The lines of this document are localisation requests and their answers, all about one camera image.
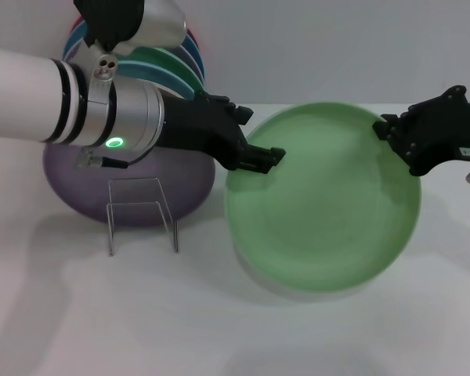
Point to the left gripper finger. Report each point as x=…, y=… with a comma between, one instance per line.
x=244, y=114
x=263, y=158

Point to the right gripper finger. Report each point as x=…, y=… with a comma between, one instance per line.
x=384, y=126

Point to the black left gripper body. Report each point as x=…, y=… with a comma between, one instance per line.
x=196, y=125

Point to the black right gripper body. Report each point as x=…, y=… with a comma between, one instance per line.
x=434, y=129

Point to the light green plate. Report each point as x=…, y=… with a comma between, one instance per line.
x=321, y=203

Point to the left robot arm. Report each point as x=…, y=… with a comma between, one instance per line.
x=23, y=94

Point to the grey purple plate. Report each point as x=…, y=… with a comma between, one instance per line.
x=194, y=58

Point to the teal plate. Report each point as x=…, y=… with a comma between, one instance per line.
x=149, y=70

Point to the lilac plate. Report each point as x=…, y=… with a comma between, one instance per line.
x=82, y=188

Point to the blue plate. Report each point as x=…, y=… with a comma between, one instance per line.
x=75, y=43

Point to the red plate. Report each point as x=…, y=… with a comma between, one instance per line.
x=75, y=24

